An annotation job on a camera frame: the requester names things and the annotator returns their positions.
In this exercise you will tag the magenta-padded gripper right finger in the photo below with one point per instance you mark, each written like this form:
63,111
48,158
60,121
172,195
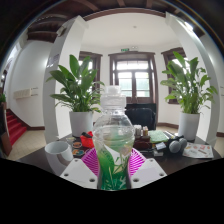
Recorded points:
150,170

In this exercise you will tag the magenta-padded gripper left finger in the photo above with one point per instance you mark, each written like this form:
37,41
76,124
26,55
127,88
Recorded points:
78,170

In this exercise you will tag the clear green-labelled drink bottle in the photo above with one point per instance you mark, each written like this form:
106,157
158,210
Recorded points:
113,140

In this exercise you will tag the white ceramic mug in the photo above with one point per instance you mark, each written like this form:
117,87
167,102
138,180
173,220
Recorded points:
56,156

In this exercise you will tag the red box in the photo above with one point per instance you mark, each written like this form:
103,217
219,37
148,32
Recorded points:
87,140

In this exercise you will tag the grey round microphone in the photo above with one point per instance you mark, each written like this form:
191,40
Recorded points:
174,146
183,142

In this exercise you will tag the printed paper brochure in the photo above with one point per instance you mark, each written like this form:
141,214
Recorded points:
198,150

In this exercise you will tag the black office chair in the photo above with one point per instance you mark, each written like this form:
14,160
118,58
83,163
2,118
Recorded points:
141,116

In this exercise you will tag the leafy plant in white pot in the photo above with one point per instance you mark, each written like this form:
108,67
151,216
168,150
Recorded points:
78,90
188,86

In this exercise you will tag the brown wooden double door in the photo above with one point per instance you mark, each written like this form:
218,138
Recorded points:
133,76

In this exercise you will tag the green exit sign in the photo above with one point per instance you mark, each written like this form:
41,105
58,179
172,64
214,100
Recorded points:
125,50

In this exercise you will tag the white wall radiator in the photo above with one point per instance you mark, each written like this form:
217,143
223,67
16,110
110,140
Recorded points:
25,93

